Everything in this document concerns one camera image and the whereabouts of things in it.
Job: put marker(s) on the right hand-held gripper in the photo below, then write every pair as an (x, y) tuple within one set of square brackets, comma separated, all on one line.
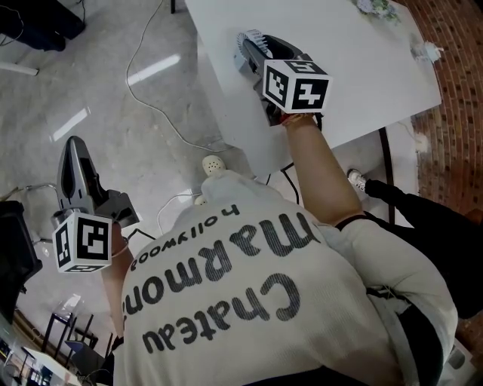
[(298, 86)]

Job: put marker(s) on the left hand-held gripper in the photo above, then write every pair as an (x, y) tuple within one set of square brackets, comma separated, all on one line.
[(87, 241)]

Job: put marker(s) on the person's left forearm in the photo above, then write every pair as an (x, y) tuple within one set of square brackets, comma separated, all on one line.
[(113, 290)]

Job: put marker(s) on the person's right forearm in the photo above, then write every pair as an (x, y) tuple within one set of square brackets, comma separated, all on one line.
[(324, 177)]

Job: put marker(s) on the white desk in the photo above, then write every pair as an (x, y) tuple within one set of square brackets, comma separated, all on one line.
[(358, 75)]

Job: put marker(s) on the thin wrist bangle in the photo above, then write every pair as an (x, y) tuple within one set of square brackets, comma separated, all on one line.
[(122, 250)]

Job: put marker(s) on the black chair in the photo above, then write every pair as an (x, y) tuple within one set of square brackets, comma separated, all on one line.
[(15, 245)]

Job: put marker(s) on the pale flower bouquet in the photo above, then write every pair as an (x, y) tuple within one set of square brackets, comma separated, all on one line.
[(377, 7)]

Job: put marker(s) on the white work table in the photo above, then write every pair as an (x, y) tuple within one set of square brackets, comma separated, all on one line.
[(22, 68)]

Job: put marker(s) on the person's cream clog shoe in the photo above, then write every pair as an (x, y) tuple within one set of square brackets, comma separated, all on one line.
[(214, 166), (200, 200)]

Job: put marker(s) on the person's cream trousers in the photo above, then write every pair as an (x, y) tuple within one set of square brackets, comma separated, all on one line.
[(226, 184)]

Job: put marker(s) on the clear cup with straw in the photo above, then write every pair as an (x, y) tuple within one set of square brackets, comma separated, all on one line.
[(424, 51)]

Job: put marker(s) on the white plinth black edge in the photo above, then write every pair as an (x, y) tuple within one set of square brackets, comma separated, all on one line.
[(400, 181)]

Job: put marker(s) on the person's printed white shirt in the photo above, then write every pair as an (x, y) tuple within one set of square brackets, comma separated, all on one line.
[(245, 320)]

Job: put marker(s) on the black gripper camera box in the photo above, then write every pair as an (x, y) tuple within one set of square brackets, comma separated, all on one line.
[(120, 211)]

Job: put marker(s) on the black metal frame stand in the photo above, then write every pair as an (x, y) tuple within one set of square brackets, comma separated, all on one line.
[(54, 331)]

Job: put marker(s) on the white wall socket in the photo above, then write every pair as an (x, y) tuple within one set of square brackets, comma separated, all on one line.
[(422, 142)]

